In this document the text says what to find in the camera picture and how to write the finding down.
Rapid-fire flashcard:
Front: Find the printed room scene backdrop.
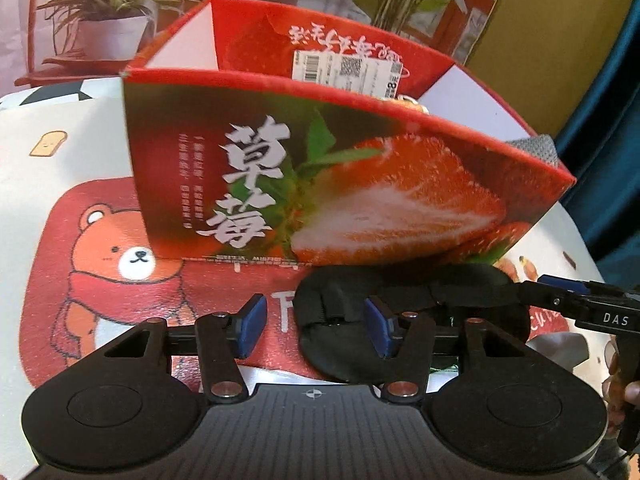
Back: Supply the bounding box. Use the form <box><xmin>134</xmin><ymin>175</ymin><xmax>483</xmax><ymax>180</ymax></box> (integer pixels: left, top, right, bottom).
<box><xmin>1</xmin><ymin>0</ymin><xmax>498</xmax><ymax>89</ymax></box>

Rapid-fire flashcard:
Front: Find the person's right hand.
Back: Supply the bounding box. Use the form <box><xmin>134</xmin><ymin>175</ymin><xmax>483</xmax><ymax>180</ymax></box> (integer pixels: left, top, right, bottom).
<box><xmin>602</xmin><ymin>346</ymin><xmax>639</xmax><ymax>437</ymax></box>

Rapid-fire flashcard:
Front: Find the cartoon bear table mat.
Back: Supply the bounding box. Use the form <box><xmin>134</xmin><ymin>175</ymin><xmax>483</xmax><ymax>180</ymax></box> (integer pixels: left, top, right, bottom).
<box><xmin>0</xmin><ymin>77</ymin><xmax>618</xmax><ymax>480</ymax></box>

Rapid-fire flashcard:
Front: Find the grey knitted cloth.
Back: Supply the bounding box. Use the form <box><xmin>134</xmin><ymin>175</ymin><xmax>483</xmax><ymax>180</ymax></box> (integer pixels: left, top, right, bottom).
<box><xmin>508</xmin><ymin>134</ymin><xmax>560</xmax><ymax>167</ymax></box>

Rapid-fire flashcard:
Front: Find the red strawberry cardboard box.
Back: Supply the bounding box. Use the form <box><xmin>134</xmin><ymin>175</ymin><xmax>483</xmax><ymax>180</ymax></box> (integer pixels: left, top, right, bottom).
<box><xmin>122</xmin><ymin>32</ymin><xmax>574</xmax><ymax>266</ymax></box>

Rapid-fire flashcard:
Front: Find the white shipping label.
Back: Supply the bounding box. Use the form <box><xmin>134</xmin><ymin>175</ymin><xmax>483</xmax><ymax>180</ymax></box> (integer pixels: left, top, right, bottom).
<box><xmin>292</xmin><ymin>51</ymin><xmax>404</xmax><ymax>99</ymax></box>

